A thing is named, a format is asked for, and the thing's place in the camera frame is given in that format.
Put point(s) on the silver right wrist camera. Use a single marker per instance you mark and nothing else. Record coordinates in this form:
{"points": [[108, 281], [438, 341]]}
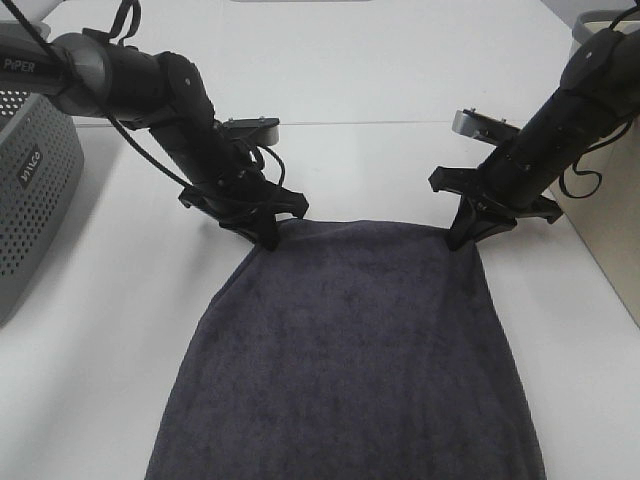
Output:
{"points": [[471, 124]]}

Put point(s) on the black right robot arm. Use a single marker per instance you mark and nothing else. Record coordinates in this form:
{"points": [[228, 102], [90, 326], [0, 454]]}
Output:
{"points": [[598, 92]]}

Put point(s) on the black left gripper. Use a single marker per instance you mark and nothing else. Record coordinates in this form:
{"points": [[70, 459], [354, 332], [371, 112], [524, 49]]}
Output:
{"points": [[247, 205]]}

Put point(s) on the beige bin with grey rim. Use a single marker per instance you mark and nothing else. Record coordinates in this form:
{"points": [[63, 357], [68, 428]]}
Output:
{"points": [[606, 214]]}

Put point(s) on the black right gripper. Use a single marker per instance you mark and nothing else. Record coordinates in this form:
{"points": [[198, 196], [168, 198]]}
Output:
{"points": [[482, 212]]}

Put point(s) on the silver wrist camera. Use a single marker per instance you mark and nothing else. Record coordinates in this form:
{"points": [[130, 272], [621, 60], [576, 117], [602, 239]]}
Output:
{"points": [[471, 124], [262, 131]]}

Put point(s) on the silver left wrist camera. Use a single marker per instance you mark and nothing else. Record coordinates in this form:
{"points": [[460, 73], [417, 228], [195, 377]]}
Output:
{"points": [[262, 131]]}

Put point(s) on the dark grey towel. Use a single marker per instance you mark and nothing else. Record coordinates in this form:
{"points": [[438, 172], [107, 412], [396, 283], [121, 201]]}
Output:
{"points": [[361, 350]]}

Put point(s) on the grey perforated plastic basket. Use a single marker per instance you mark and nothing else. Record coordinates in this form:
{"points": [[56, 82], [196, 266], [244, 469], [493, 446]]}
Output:
{"points": [[41, 165]]}

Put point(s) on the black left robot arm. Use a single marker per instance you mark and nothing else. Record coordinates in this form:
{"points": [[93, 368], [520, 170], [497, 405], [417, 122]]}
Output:
{"points": [[82, 74]]}

